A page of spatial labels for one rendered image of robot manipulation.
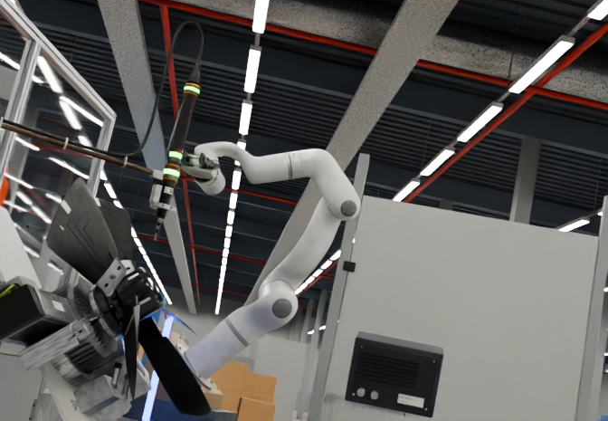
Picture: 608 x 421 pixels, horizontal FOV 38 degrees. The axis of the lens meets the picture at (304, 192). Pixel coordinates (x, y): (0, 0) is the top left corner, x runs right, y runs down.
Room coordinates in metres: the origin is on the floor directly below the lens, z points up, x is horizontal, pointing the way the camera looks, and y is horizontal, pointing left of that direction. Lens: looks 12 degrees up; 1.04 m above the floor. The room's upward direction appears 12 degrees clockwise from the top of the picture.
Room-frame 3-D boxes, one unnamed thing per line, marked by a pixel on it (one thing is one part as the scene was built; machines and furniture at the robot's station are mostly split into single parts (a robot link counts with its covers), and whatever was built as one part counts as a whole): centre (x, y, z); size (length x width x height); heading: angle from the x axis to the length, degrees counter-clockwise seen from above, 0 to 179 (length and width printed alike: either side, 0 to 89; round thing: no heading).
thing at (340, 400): (2.69, -0.31, 1.04); 0.24 x 0.03 x 0.03; 82
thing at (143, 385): (2.48, 0.39, 0.98); 0.20 x 0.16 x 0.20; 82
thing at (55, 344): (2.09, 0.49, 1.03); 0.15 x 0.10 x 0.14; 82
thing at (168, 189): (2.42, 0.37, 1.65); 0.04 x 0.04 x 0.46
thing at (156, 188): (2.42, 0.38, 1.49); 0.09 x 0.07 x 0.10; 117
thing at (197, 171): (2.72, 0.33, 1.65); 0.11 x 0.10 x 0.07; 172
